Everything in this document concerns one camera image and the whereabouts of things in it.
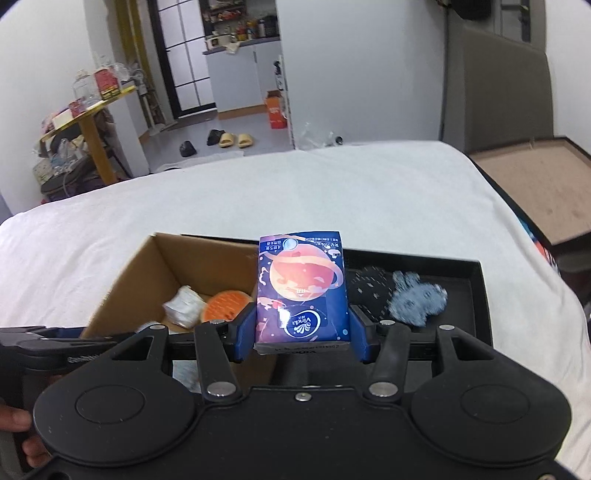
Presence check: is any plush hamburger toy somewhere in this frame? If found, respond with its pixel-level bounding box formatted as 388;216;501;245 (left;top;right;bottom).
200;290;252;323

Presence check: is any small grey denim plush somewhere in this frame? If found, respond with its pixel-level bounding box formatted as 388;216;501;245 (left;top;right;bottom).
389;271;448;328

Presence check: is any purple planet tissue pack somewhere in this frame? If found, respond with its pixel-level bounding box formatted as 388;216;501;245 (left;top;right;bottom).
254;231;351;355

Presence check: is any white tissue packet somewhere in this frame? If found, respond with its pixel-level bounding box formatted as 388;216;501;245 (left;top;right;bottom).
163;285;206;329

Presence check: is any grey-blue plush toy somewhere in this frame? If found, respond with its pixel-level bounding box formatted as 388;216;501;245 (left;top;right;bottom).
134;322;201;394

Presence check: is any person's left hand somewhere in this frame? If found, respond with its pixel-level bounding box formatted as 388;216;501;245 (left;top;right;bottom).
0;404;51;468

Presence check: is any black stitched fabric plush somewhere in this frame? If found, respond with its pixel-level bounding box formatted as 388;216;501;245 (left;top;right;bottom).
346;266;394;322

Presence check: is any white bed blanket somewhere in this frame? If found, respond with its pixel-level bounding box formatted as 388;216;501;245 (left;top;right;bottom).
1;141;590;479

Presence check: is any black shallow tray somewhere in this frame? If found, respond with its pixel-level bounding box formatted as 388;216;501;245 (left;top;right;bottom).
181;233;495;361

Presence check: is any brown cardboard box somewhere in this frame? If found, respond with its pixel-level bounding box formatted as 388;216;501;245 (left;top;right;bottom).
82;233;259;338

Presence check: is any black slipper apart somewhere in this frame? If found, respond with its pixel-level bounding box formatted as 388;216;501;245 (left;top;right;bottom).
179;141;197;158

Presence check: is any right yellow slipper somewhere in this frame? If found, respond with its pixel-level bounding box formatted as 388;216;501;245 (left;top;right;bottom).
238;133;254;149

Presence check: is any left yellow slipper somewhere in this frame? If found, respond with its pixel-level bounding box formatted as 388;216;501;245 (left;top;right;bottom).
218;132;235;149

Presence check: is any black slipper near yellow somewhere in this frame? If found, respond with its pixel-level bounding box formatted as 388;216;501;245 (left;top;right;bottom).
206;129;225;146

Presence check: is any orange carton on floor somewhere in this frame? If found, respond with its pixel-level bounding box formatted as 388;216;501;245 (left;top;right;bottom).
266;90;287;130

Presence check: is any large brown framed board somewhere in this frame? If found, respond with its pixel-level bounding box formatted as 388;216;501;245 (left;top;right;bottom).
468;137;590;259

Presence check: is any yellow round table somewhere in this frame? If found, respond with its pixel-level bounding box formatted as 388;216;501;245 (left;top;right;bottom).
39;85;136;185

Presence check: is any white kitchen cabinet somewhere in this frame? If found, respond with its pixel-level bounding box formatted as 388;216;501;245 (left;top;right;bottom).
204;38;283;112

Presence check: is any grey upholstered panel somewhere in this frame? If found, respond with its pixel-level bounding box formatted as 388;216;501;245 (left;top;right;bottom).
462;27;554;152

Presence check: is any red box on table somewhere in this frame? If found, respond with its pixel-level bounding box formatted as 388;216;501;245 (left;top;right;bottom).
94;67;120;101

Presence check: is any black frame glass door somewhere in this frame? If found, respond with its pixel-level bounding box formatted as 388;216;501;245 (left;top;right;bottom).
147;0;214;119

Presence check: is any black door lock handle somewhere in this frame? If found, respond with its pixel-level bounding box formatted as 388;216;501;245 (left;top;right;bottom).
517;0;531;43

